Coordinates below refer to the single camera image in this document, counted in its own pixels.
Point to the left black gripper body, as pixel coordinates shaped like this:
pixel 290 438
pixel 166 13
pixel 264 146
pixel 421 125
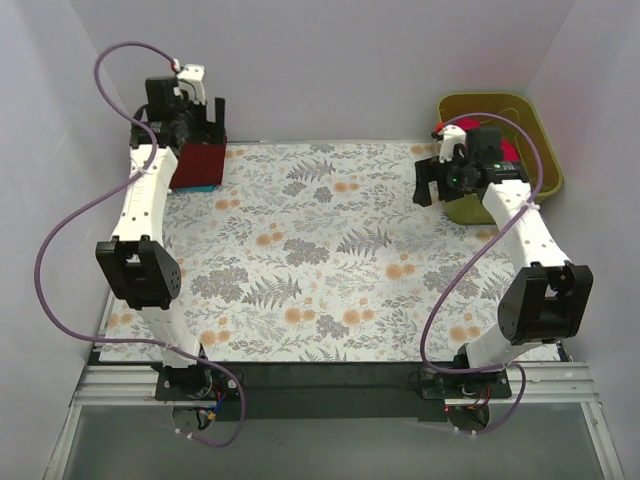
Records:
pixel 206 122

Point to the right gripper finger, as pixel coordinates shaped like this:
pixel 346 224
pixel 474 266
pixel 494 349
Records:
pixel 422 195
pixel 427 172

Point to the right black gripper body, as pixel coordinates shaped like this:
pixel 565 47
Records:
pixel 435 173

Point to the dark red t-shirt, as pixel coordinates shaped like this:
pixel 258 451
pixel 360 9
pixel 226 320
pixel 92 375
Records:
pixel 199 165

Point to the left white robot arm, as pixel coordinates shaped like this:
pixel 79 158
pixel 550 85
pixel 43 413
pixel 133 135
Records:
pixel 138 268

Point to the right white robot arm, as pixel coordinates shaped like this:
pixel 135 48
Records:
pixel 546 300

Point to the olive green plastic bin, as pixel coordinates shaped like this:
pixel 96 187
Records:
pixel 520 127

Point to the bright pink t-shirt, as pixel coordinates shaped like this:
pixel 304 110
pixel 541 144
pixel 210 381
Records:
pixel 509 152

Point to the folded teal t-shirt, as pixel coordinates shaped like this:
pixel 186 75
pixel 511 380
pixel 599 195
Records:
pixel 197 189

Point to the floral patterned table mat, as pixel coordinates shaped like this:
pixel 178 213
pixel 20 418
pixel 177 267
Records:
pixel 316 252

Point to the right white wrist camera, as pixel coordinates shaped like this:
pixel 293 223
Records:
pixel 449 136

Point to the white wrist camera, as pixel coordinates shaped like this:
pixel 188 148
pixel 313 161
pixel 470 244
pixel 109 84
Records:
pixel 190 79
pixel 449 136

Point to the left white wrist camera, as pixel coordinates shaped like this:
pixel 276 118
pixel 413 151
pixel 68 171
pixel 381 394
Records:
pixel 190 79

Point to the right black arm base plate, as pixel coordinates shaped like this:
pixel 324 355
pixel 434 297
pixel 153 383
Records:
pixel 431 385

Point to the aluminium frame rail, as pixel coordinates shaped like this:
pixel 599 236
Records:
pixel 107 385

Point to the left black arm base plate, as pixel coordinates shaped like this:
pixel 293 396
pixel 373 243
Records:
pixel 230 385

